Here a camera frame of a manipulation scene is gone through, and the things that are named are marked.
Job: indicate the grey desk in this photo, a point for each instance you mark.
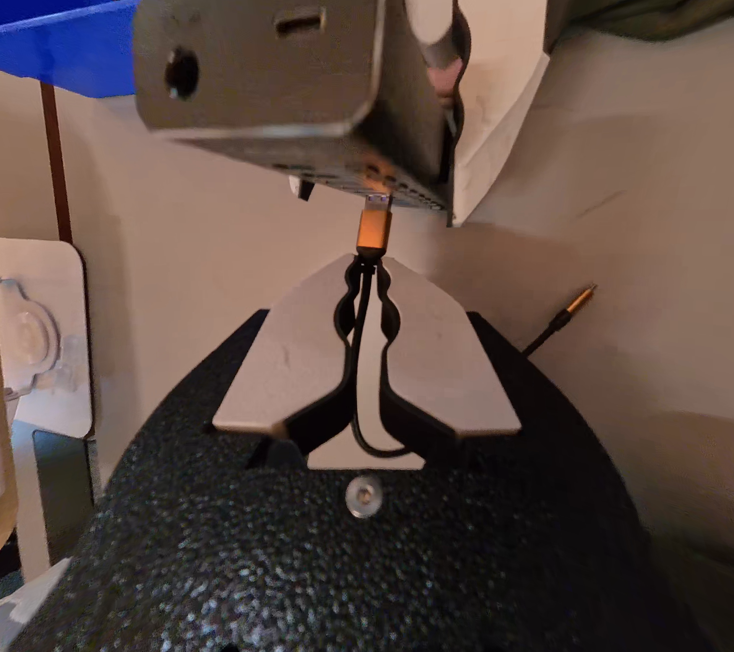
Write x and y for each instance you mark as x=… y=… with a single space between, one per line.
x=200 y=204

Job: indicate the blue plastic bin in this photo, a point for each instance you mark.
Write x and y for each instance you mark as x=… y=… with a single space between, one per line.
x=63 y=38

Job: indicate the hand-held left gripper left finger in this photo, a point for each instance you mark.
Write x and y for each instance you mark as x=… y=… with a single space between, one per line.
x=275 y=371

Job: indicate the white round disc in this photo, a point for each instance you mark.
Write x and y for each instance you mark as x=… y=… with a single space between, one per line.
x=26 y=331

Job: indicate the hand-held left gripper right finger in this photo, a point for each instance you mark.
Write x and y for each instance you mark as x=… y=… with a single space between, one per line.
x=453 y=371

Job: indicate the black metal device box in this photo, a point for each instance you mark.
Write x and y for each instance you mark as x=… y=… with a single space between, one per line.
x=258 y=67

